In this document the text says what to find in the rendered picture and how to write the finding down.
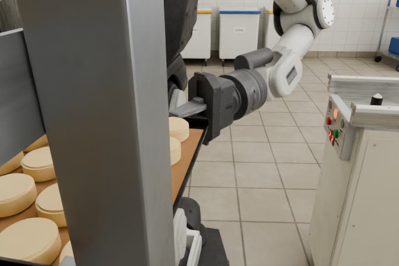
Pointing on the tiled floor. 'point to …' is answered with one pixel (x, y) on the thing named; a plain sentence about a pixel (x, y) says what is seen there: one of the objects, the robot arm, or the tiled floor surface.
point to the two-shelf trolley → (382, 37)
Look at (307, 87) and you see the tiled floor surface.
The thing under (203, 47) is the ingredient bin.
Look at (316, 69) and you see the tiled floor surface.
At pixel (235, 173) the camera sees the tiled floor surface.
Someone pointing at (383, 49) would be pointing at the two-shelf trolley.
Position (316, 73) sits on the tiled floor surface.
